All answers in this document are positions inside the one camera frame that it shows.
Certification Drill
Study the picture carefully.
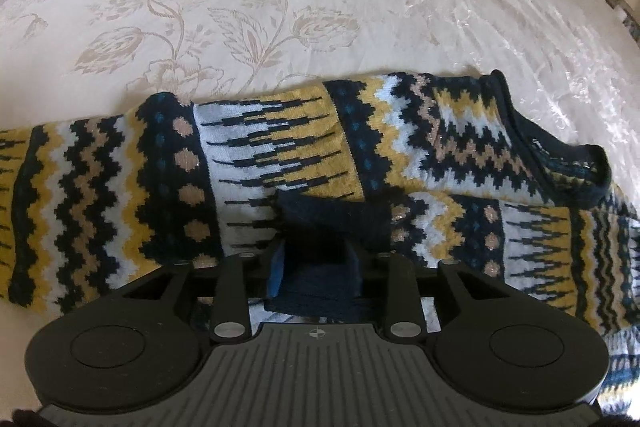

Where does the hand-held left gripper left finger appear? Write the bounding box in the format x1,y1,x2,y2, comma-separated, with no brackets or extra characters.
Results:
116,241,287,344

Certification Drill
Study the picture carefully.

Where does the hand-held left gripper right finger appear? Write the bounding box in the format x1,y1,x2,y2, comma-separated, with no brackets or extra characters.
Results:
347,243,507,342

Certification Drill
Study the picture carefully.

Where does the patterned knit sweater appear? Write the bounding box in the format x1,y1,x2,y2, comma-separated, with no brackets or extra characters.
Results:
0,69,640,414

